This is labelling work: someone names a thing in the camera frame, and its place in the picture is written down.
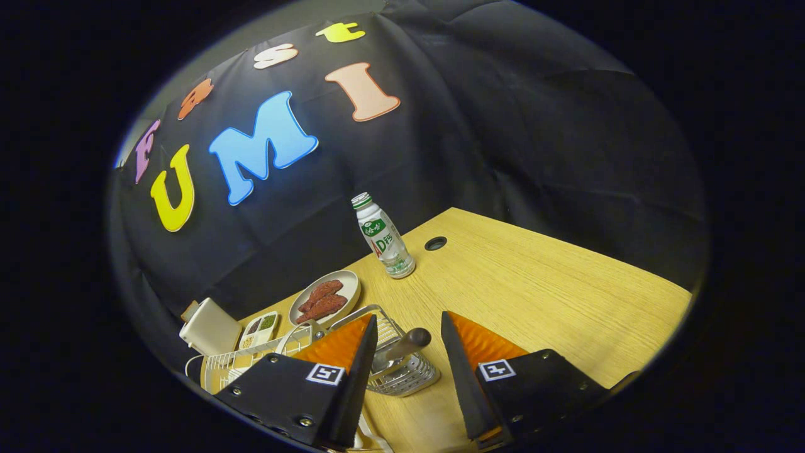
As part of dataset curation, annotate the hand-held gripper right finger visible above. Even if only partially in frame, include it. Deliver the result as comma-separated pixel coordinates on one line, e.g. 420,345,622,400
440,311,611,444

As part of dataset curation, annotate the red meat piece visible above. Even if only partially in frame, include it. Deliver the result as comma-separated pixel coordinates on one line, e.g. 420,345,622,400
297,280,344,313
301,293,348,324

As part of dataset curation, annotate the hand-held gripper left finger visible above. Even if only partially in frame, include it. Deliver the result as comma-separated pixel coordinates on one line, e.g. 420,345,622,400
214,313,379,449

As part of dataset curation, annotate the wooden-handled metal spoon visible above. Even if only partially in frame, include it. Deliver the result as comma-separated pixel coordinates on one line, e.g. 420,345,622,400
371,328,433,372

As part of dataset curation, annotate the white compartment dish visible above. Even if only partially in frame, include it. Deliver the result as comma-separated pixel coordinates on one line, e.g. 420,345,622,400
238,311,279,350

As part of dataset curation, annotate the white green-label drink bottle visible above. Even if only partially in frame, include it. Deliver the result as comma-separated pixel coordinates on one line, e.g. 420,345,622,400
351,192,416,279

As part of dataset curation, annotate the black backdrop cloth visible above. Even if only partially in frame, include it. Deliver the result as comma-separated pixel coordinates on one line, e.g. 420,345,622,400
107,0,711,378

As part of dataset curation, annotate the white wire dish rack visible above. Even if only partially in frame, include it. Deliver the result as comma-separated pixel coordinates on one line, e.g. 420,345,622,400
184,320,396,452

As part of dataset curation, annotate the grey oval plate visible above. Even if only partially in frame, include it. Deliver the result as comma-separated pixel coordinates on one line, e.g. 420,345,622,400
289,270,362,327

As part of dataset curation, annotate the metal wire basket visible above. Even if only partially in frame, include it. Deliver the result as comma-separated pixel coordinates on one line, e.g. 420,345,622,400
327,305,441,397

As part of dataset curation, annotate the white toaster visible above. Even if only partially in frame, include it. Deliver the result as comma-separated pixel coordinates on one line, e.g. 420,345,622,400
179,298,243,357

